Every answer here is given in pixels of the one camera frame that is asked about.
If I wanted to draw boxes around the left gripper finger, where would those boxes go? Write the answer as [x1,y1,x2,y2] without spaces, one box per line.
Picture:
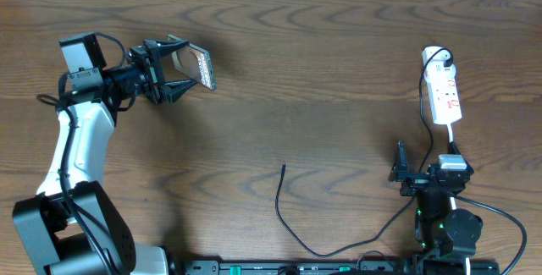
[159,79,197,103]
[143,39,189,61]

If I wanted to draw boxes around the Samsung Galaxy smartphone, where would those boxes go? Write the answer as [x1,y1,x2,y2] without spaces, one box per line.
[167,35,217,91]

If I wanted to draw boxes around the black USB charging cable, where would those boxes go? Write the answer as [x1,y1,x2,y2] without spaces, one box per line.
[274,47,455,259]

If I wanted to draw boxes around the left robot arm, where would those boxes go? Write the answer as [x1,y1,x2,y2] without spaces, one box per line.
[12,32,216,274]

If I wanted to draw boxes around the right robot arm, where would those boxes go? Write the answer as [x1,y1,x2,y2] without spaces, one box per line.
[389,142,483,274]

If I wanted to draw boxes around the white USB charger plug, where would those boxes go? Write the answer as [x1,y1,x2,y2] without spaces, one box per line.
[424,49,456,84]

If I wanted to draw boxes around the white power strip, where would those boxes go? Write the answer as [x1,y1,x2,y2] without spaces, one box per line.
[422,46,462,125]

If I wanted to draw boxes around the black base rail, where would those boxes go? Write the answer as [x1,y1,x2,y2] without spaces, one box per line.
[181,259,501,275]

